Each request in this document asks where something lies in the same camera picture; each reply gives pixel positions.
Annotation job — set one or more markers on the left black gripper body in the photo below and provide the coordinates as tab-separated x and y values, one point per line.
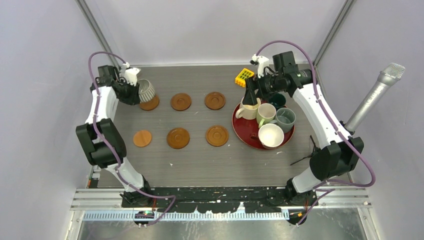
128	93

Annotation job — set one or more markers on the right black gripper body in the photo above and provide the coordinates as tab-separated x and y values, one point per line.
268	85

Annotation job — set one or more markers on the cream mug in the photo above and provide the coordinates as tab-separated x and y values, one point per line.
248	112

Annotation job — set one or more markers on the grey ribbed cup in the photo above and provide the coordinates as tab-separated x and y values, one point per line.
146	90

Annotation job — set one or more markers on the yellow toy brick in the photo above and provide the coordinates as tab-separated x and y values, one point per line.
241	78

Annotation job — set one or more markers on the red round tray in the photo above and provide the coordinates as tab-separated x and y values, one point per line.
247	130

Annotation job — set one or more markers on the light wooden coaster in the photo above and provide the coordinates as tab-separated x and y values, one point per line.
142	138

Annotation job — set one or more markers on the dark ringed wooden coaster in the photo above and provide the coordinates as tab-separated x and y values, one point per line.
217	135

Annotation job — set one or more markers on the black microphone tripod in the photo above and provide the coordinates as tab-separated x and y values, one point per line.
315	150

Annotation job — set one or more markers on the silver microphone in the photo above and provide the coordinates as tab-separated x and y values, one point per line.
385	80

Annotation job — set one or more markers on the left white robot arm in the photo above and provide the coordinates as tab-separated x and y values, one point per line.
101	141

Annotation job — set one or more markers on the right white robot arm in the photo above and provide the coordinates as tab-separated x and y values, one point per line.
336	155

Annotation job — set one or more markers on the pale green cup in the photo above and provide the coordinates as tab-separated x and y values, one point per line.
265	113

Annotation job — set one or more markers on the dark green cup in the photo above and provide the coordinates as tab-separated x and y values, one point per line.
277	100

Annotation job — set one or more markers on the white bowl cup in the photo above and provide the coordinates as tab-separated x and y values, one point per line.
271	136

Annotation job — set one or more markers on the grey green mug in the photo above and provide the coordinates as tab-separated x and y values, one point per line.
285	118

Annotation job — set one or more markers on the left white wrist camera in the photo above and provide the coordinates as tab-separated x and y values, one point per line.
130	74

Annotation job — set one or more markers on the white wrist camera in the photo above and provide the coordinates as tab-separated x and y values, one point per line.
130	74
261	62

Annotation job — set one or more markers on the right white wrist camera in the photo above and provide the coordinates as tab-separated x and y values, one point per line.
261	62

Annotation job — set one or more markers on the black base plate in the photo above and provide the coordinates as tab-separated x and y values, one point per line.
257	199

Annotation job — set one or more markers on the aluminium frame rail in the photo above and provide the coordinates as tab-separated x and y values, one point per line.
104	204

